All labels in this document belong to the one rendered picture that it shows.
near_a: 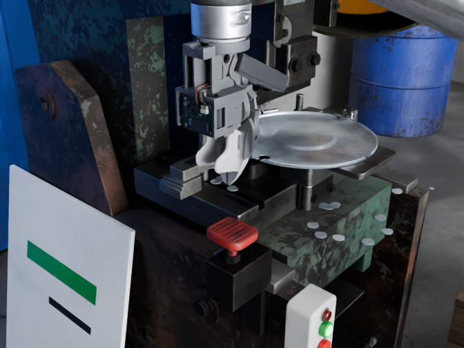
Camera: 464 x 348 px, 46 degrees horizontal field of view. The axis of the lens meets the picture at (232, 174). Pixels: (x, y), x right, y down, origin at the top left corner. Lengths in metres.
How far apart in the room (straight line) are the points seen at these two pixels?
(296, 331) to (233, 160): 0.32
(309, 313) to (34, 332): 0.93
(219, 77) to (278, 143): 0.40
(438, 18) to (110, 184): 0.77
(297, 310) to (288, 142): 0.34
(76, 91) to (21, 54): 0.90
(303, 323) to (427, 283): 1.22
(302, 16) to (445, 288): 1.27
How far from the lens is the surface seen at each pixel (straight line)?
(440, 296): 2.05
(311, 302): 0.91
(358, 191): 1.22
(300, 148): 1.05
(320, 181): 1.11
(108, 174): 1.22
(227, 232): 0.83
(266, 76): 0.75
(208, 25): 0.67
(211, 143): 0.76
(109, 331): 1.33
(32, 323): 1.63
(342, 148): 1.07
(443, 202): 2.65
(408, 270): 1.39
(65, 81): 1.22
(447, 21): 0.74
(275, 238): 1.03
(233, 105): 0.70
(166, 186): 1.05
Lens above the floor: 1.20
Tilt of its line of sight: 26 degrees down
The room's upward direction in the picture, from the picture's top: straight up
